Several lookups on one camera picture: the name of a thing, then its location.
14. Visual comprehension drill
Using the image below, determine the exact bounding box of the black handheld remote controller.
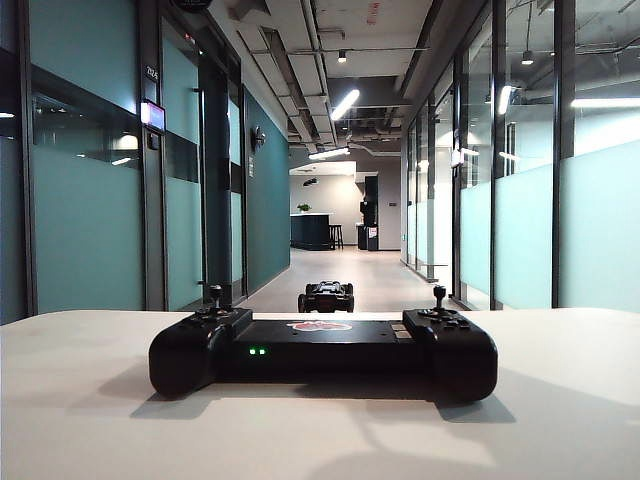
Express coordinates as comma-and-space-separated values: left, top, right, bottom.
148, 283, 499, 404

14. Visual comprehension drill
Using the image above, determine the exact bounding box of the black quadruped robot dog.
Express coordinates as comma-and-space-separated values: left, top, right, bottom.
298, 280, 356, 314

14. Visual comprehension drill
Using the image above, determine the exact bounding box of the dark counter with white top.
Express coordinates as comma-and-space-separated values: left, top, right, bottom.
289, 211, 335, 251

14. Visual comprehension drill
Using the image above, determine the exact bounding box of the tall black cabinet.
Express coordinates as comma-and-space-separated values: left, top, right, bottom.
357, 174, 380, 252

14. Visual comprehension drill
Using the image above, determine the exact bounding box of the low linear ceiling light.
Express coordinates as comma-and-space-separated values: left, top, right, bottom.
307, 145, 352, 162

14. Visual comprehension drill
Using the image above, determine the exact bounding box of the long linear ceiling light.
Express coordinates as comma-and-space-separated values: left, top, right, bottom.
329, 88, 362, 122

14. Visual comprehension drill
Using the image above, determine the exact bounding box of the glowing room display panel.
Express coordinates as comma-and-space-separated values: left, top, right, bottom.
139, 99, 167, 133

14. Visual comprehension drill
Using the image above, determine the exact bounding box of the long vertical door handle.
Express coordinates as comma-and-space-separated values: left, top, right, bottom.
191, 87, 208, 287

